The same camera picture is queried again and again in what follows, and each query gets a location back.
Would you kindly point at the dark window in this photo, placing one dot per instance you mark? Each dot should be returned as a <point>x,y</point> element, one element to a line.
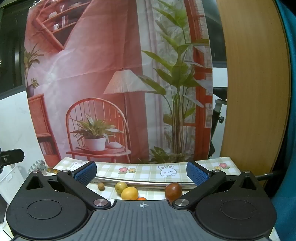
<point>11,46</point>

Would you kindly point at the yellow lemon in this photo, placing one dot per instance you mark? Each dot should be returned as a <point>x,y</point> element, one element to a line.
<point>129,194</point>

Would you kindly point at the wooden board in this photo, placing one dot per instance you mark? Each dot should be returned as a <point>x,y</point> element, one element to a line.
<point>254,81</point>

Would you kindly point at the small orange mandarin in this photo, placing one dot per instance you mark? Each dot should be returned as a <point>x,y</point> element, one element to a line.
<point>141,198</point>

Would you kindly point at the black exercise bike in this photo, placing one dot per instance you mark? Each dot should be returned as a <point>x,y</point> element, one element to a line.
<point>216,120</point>

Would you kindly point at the printed room scene backdrop cloth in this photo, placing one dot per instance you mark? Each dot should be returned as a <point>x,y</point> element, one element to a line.
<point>97,69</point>

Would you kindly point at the small brown longan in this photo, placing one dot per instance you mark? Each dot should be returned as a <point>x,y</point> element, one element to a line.
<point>101,186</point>

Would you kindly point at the brown-red round fruit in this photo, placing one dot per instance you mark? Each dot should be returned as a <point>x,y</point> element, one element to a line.
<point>173,191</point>

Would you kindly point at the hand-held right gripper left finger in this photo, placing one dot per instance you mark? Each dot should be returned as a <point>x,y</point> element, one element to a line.
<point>85,173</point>

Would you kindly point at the white plastic crate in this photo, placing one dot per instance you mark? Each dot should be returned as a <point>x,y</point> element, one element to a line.
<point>11,180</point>

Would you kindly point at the teal cloth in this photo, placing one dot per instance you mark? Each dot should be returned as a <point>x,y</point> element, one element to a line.
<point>289,139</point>

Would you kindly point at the small yellow-green fruit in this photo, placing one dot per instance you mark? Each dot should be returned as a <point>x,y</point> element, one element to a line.
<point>120,186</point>

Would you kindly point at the checkered bunny print tablecloth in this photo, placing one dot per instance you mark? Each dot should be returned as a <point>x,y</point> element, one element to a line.
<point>143,170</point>

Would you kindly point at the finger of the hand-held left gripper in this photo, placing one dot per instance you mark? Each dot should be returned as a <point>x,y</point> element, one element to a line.
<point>13,156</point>

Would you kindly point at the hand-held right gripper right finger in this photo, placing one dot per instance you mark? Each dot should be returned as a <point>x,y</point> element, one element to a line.
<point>197,173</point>

